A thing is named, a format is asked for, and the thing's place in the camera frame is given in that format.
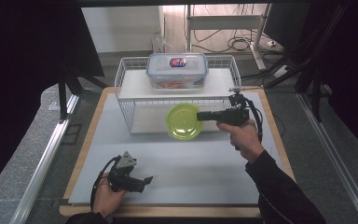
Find aluminium rail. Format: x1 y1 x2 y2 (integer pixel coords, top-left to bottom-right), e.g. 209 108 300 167
295 91 358 224
9 94 81 224

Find person's right hand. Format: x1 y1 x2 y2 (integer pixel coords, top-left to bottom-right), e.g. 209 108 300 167
215 119 267 164

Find green plastic bowl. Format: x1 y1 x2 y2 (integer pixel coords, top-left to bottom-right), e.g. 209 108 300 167
164 103 205 142

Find white wire shelf rack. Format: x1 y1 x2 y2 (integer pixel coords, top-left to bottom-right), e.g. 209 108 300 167
114 55 242 135

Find black floor cables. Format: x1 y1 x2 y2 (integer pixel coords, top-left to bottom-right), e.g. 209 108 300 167
191 28 264 54

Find person's left hand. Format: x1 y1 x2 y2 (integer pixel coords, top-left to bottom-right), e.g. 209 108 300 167
91 173 129 219

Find dark monitor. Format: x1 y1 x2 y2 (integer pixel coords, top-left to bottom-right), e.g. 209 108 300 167
262 3 312 51

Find white metal desk frame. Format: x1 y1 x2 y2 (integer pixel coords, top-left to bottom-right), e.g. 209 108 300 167
184 3 271 71

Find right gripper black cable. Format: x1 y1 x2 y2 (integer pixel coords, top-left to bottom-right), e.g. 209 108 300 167
241 92 265 144

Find grey table mat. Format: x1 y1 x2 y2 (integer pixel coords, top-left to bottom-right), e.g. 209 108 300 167
67 91 286 206

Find dark curtain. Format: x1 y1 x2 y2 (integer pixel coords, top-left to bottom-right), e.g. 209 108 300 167
306 0 358 154
0 0 106 202

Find clear plastic bottle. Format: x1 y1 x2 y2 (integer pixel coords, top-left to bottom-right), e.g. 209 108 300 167
151 31 170 58

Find black metal stand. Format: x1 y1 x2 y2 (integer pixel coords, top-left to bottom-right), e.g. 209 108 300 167
262 3 351 123
57 61 109 123

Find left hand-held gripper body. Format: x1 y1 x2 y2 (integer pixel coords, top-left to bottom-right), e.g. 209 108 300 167
107 150 145 193

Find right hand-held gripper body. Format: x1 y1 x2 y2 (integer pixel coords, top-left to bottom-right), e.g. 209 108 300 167
216 87 264 127

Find clear plastic food container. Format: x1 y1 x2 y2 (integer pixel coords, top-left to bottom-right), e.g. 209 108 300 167
145 52 210 91

